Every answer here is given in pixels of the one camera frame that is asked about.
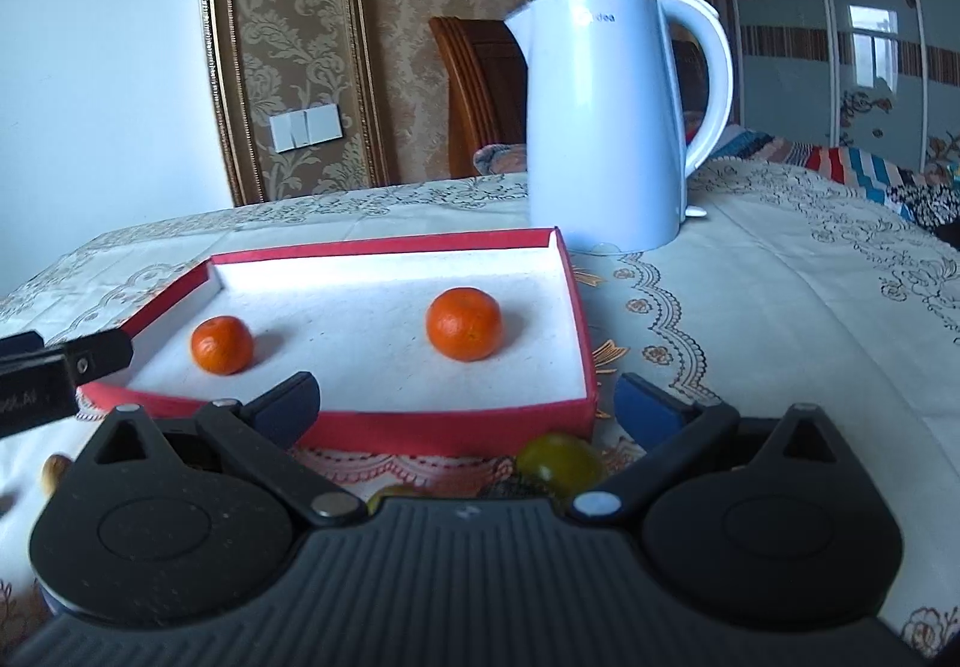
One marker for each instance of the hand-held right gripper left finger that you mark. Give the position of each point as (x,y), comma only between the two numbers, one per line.
(289,404)

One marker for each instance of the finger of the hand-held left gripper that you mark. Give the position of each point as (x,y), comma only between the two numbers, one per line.
(101,356)

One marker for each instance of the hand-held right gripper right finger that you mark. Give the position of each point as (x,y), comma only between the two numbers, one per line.
(645,408)

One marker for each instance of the tan potato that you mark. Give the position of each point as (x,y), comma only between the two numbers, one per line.
(57,473)

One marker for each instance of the dark green round fruit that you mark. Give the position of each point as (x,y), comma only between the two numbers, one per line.
(561,461)

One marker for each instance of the red shallow cardboard box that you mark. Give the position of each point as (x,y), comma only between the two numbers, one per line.
(375,337)

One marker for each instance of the light green round fruit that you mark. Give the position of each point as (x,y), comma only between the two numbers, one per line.
(391,496)

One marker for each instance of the peeled dark rambutan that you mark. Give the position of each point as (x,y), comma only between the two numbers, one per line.
(510,487)

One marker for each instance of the small orange tangerine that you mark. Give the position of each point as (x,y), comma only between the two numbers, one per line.
(222,344)

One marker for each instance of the large orange tangerine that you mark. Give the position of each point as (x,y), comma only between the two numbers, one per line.
(463,323)

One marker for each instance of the white kettle base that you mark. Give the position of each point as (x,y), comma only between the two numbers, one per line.
(694,212)

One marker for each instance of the white electric kettle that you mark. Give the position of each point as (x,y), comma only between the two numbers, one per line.
(600,127)

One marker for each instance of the pink folded bedding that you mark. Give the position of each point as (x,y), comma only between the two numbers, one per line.
(501,159)

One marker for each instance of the colourful patterned blanket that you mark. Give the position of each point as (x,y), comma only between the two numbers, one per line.
(862,168)

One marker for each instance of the wooden headboard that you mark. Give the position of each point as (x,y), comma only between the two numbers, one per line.
(480,90)

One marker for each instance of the floral sliding-door wardrobe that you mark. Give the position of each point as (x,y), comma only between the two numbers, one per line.
(840,45)

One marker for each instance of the white wall switch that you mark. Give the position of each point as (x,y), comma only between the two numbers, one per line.
(307,129)

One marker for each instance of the gold wall trim frame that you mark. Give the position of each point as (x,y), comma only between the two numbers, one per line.
(300,37)

